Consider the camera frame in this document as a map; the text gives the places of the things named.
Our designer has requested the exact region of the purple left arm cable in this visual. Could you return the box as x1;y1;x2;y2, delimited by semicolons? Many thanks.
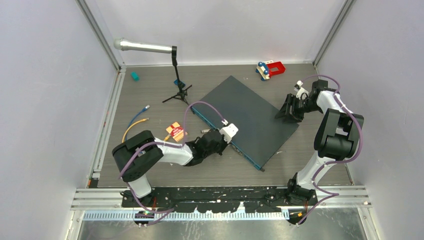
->
118;100;229;226

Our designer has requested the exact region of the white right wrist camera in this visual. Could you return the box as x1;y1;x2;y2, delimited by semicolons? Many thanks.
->
294;80;309;100

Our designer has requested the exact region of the aluminium frame rail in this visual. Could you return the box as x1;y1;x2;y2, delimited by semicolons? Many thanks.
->
70;185;372;211

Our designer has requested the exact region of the dark grey network switch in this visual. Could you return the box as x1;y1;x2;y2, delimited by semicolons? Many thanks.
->
190;75;299;172

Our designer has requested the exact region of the black microphone tripod stand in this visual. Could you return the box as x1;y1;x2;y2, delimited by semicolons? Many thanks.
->
162;46;192;105

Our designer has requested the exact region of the red blue toy truck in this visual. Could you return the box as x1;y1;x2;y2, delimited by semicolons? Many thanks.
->
255;60;286;81

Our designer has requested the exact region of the teal toy block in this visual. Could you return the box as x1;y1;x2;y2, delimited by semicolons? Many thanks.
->
130;72;140;82

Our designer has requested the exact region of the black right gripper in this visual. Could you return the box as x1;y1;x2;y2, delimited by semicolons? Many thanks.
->
275;93;322;123

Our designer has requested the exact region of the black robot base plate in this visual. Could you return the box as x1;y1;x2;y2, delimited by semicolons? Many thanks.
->
120;186;318;214

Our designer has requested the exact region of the red white cigarette box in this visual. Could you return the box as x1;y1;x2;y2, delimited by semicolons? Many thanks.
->
164;122;188;143

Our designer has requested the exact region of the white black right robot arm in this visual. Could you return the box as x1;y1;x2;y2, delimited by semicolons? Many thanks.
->
275;79;364;205

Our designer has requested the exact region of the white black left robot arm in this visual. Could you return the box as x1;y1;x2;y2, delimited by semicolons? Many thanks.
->
112;129;233;207

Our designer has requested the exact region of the blue ethernet cable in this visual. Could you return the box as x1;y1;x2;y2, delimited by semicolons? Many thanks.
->
127;105;151;128

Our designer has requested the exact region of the yellow ethernet cable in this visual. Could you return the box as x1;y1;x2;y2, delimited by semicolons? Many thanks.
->
121;118;171;144

